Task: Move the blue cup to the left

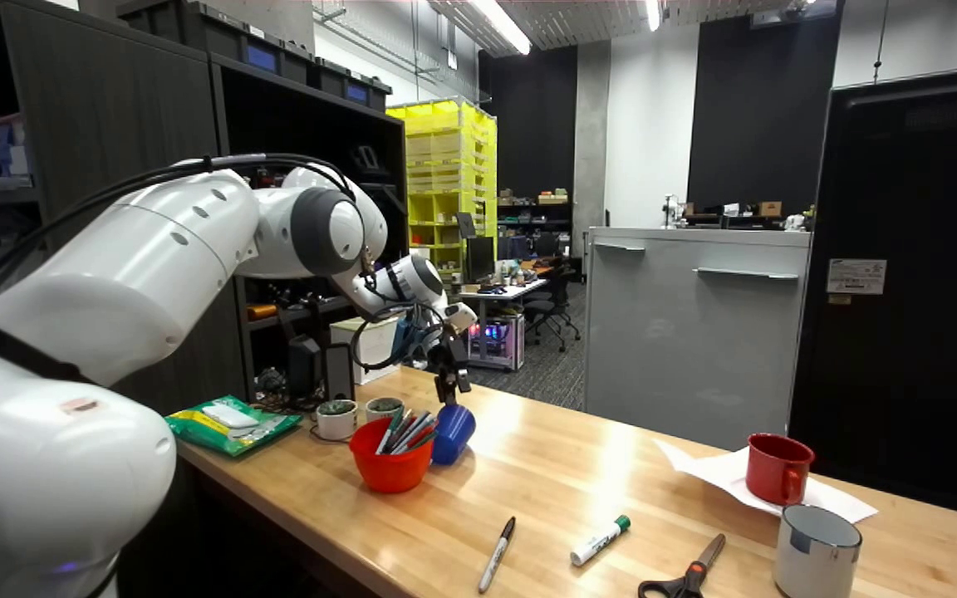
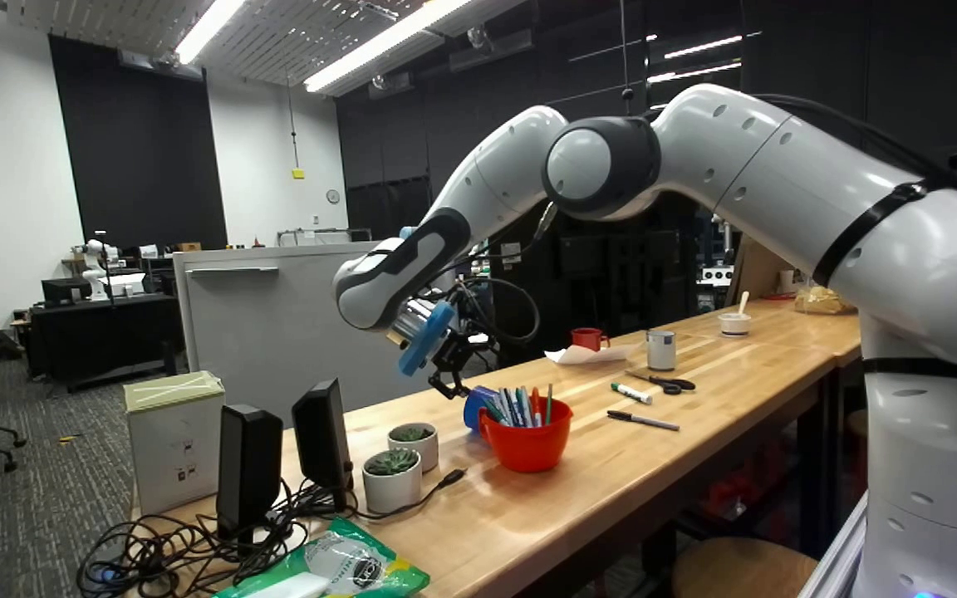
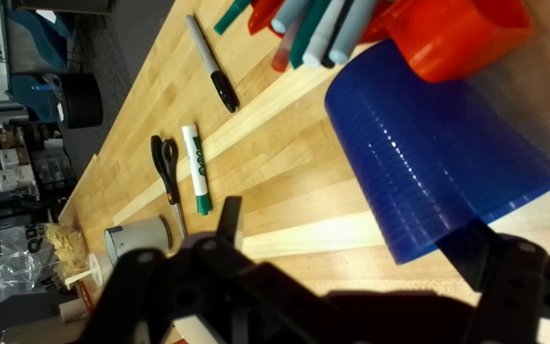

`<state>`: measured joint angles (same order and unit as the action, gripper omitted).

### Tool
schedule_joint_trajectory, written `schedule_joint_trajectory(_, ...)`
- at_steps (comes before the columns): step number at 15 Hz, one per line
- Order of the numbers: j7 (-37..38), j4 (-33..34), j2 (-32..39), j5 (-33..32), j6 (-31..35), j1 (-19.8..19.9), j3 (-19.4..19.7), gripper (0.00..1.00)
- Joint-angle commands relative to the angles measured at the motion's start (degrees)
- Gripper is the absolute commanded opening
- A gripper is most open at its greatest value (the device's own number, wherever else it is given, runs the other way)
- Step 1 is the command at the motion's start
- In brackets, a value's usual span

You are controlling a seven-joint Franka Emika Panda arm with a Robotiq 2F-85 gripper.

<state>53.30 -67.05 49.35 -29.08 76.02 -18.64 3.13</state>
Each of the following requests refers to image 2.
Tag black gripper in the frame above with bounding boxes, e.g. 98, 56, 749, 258
428, 311, 494, 403

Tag blue plastic cup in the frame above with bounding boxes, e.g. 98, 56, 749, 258
462, 382, 504, 434

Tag white cup with spoon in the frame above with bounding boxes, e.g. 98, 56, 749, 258
718, 290, 754, 340

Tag bundle of pens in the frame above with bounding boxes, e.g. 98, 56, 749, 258
493, 382, 559, 432

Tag red bowl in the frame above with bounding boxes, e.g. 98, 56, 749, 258
477, 394, 576, 475

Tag white paper sheet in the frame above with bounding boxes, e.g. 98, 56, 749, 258
542, 342, 632, 368

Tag red mug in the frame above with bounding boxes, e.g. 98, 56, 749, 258
569, 321, 611, 357

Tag black speaker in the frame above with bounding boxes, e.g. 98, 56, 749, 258
214, 403, 287, 548
291, 379, 357, 500

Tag white marker green cap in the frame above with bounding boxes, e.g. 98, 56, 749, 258
610, 379, 656, 406

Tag black marker pen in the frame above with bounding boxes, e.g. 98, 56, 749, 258
604, 407, 685, 434

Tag grey cabinet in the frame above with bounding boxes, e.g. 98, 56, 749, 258
171, 244, 439, 425

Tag grey metal can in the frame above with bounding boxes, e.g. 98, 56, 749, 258
644, 325, 682, 375

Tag black scissors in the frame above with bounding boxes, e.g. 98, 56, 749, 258
623, 368, 699, 399

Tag green wipes packet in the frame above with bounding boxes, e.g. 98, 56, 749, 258
210, 514, 437, 598

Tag brown cardboard box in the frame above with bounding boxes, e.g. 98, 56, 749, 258
734, 236, 790, 298

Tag round wooden stool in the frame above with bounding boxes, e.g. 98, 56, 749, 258
671, 535, 821, 598

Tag ceiling light strip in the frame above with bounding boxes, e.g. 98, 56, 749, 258
302, 0, 472, 97
173, 0, 245, 66

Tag black desk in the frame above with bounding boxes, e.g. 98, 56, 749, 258
28, 292, 182, 384

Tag clear plastic jar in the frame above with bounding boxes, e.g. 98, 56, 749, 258
790, 278, 856, 319

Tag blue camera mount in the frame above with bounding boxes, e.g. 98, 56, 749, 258
393, 296, 459, 379

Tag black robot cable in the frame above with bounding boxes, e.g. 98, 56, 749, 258
459, 196, 559, 350

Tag tangled black cables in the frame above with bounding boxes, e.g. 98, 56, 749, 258
75, 465, 469, 598

